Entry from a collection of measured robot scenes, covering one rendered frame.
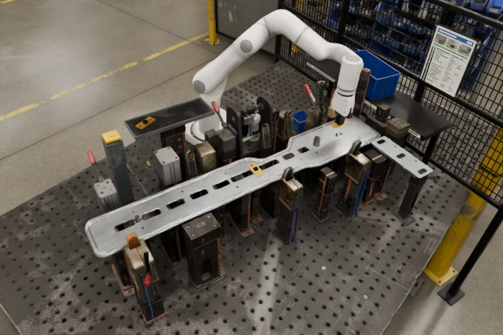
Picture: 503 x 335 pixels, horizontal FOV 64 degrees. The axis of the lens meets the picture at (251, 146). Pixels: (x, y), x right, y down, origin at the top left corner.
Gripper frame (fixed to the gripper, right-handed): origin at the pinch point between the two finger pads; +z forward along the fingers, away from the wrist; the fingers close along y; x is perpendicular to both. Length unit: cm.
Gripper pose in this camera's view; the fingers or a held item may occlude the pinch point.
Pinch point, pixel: (340, 120)
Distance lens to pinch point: 194.2
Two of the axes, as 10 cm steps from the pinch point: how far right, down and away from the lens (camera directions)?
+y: 5.4, 5.5, -6.4
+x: 8.4, -3.3, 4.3
